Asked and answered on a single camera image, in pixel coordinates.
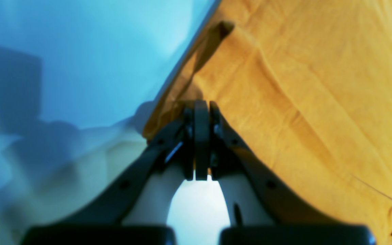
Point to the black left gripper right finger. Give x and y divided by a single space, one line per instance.
255 196

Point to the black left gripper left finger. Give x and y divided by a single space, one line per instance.
142 194

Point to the orange t-shirt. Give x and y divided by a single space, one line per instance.
308 85

